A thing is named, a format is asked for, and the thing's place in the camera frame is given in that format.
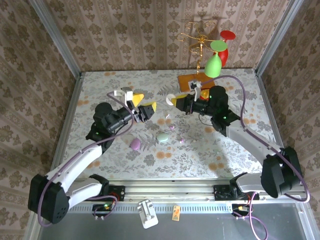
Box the purple earbud charging case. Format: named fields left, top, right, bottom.
left=129, top=138, right=142, bottom=151

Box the green plastic wine glass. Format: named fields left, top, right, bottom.
left=204, top=39, right=229, bottom=78

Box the red plastic wine glass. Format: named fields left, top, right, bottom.
left=212, top=29, right=237, bottom=68

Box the small black control board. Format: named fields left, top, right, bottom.
left=231, top=203, right=251, bottom=216
left=92, top=203, right=116, bottom=213

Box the small orange tag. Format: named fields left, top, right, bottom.
left=171, top=204, right=181, bottom=222

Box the gold wire glass rack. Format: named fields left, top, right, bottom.
left=176, top=19, right=218, bottom=93

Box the aluminium table side rail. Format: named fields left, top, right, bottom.
left=51, top=72, right=83, bottom=176
left=254, top=69, right=286, bottom=151

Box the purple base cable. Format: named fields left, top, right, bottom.
left=86, top=194, right=119, bottom=220
left=243, top=191, right=270, bottom=240

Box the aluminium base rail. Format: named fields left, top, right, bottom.
left=37, top=178, right=308, bottom=203

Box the aluminium frame post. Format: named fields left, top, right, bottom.
left=254, top=0, right=307, bottom=76
left=28, top=0, right=83, bottom=78

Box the grey slotted cable duct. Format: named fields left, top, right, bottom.
left=67, top=201, right=235, bottom=214

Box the white plastic bracket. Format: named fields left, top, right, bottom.
left=136, top=199, right=159, bottom=230

